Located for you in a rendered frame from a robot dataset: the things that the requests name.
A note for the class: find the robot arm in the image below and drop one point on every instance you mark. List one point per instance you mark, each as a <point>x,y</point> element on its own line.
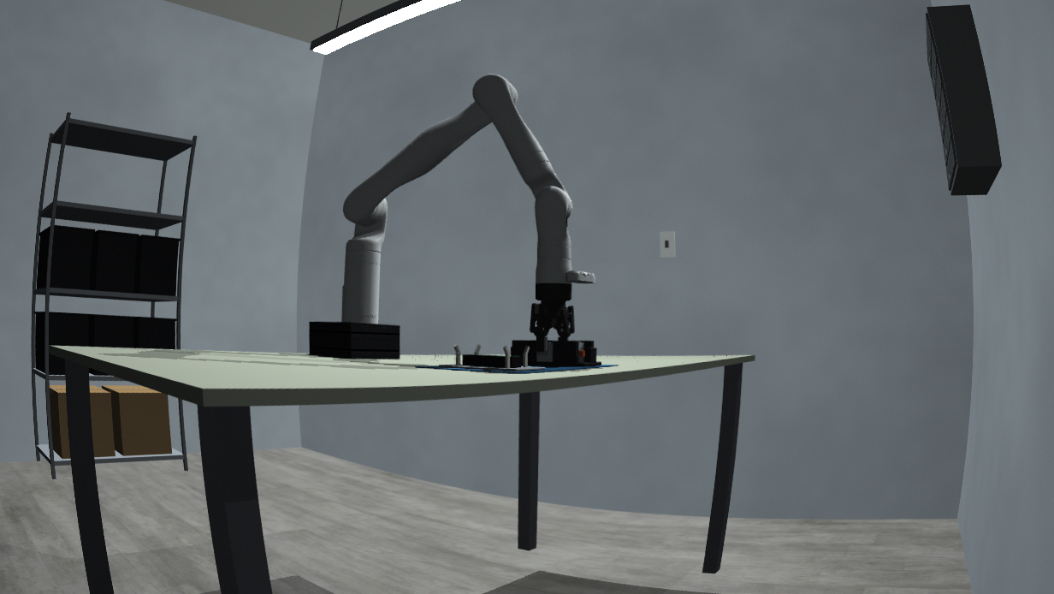
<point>366,205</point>

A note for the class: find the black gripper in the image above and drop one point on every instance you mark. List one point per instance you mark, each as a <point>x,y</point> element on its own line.
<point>553,297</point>

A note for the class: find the blue flat plate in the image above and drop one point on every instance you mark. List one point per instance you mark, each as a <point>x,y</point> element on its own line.
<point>565,358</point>

